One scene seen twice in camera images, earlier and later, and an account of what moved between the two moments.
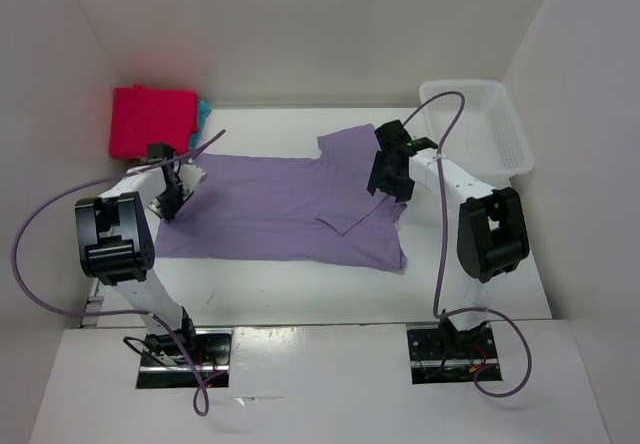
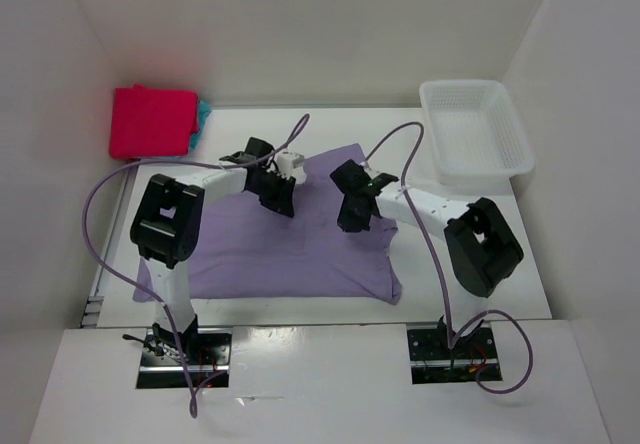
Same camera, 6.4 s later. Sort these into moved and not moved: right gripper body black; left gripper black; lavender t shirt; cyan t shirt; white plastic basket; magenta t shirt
Moved: left gripper black; lavender t shirt; right gripper body black
Not moved: cyan t shirt; magenta t shirt; white plastic basket
